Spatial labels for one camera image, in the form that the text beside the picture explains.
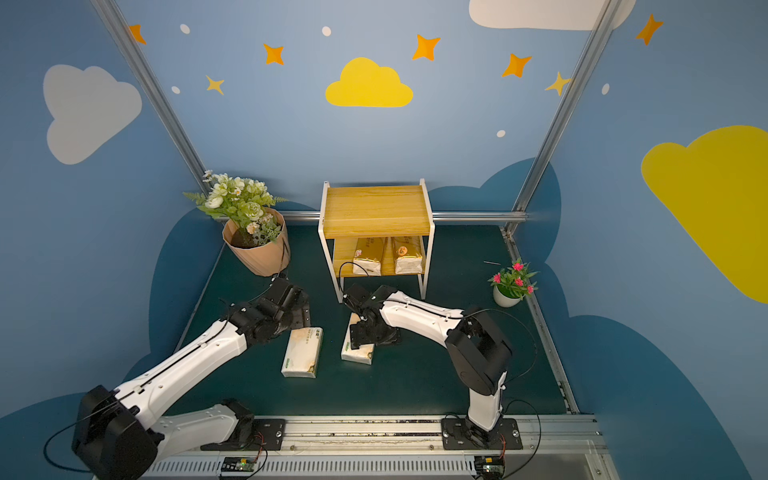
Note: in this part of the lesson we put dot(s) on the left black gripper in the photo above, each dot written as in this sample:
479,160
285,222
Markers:
294,305

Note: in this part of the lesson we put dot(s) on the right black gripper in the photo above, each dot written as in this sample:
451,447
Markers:
363,332

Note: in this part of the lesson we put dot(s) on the white tissue pack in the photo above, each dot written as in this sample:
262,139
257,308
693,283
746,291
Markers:
363,354
302,353

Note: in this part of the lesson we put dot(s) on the gold tissue pack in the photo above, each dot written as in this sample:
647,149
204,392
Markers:
368,256
408,254

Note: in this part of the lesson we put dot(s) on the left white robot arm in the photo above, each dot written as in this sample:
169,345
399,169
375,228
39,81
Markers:
121,433

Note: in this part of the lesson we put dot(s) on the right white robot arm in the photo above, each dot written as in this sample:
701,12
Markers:
478,348

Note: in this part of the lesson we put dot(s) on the left green circuit board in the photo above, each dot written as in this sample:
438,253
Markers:
237,466

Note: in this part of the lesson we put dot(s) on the green circuit board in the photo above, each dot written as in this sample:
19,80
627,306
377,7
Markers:
489,467
237,466

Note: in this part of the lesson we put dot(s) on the right green circuit board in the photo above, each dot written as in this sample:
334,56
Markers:
489,467

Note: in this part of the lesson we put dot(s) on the white frame wooden shelf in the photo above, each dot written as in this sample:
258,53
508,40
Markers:
350,213

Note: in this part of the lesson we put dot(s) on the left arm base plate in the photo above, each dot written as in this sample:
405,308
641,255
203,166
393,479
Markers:
267,435

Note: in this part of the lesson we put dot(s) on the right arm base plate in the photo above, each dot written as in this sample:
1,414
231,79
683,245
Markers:
458,433

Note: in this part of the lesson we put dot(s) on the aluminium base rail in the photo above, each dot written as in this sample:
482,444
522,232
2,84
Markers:
406,447

